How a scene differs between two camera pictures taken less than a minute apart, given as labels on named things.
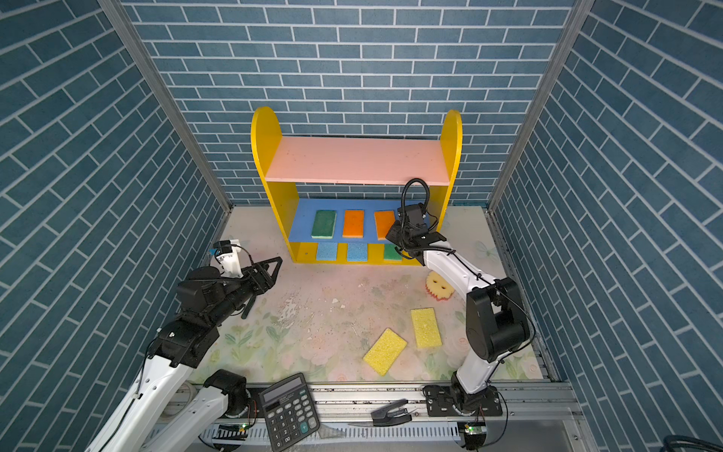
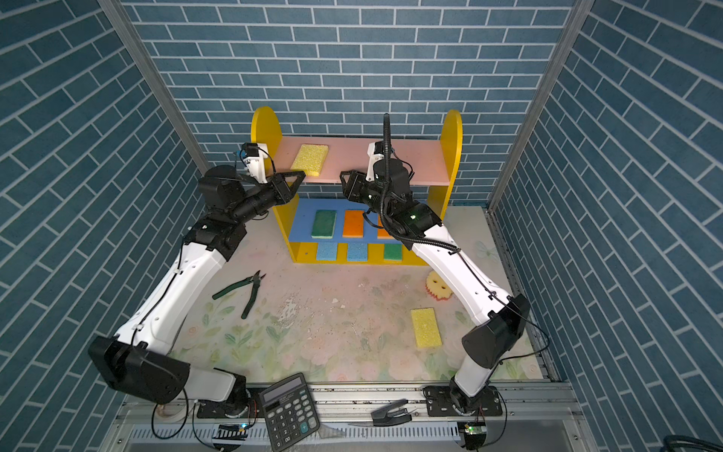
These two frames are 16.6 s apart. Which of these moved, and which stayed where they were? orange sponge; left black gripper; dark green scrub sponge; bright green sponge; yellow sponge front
Moved: left black gripper; yellow sponge front
Stayed: bright green sponge; dark green scrub sponge; orange sponge
